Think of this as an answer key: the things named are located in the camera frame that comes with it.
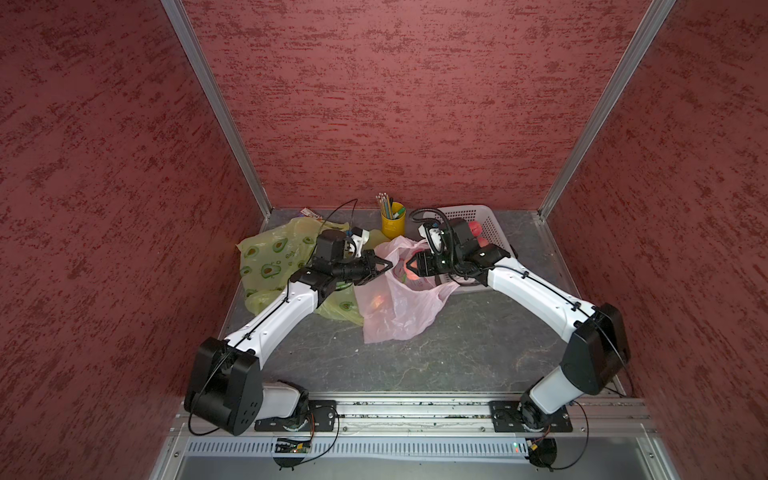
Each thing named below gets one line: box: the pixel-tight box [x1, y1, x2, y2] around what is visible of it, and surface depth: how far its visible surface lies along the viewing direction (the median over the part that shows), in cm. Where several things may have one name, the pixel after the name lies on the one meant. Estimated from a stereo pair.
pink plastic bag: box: [354, 236, 460, 344], surface depth 80 cm
